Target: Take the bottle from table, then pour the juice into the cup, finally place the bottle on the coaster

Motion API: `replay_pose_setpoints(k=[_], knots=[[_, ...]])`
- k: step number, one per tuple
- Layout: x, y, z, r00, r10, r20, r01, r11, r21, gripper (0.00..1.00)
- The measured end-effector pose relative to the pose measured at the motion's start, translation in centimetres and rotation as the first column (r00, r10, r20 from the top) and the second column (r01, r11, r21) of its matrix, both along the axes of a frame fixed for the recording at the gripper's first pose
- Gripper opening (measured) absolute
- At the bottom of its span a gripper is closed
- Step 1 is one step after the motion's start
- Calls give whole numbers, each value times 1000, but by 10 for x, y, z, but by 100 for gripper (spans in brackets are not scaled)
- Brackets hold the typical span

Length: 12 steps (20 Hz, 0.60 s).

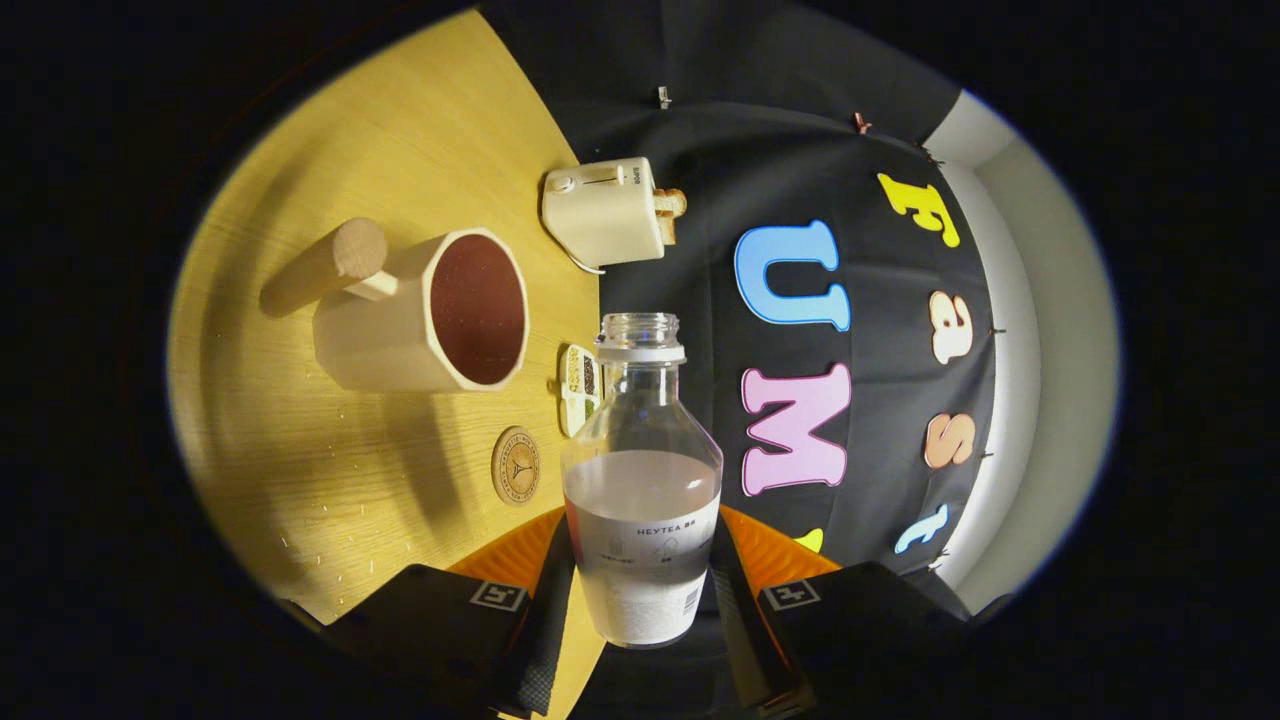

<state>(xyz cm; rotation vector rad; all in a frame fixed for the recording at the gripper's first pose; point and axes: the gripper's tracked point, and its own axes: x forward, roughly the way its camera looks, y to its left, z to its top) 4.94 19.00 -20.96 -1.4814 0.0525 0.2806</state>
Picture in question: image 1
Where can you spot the clear juice bottle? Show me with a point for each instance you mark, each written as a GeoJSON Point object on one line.
{"type": "Point", "coordinates": [640, 500]}

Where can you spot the cream toaster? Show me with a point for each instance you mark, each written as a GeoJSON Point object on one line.
{"type": "Point", "coordinates": [600, 215]}

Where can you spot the small white compartment dish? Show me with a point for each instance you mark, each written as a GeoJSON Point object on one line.
{"type": "Point", "coordinates": [580, 385]}

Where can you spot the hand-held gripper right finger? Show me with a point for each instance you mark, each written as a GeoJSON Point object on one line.
{"type": "Point", "coordinates": [745, 640]}

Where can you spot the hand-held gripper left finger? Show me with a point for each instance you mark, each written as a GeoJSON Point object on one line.
{"type": "Point", "coordinates": [545, 620]}

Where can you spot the black backdrop cloth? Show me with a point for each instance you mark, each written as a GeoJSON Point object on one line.
{"type": "Point", "coordinates": [700, 150]}

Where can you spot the round wooden coaster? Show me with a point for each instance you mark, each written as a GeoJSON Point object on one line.
{"type": "Point", "coordinates": [515, 466]}

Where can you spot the toast slice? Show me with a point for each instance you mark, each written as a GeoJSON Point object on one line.
{"type": "Point", "coordinates": [672, 200]}
{"type": "Point", "coordinates": [668, 228]}

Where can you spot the wooden table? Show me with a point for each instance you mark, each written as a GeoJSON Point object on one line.
{"type": "Point", "coordinates": [300, 450]}

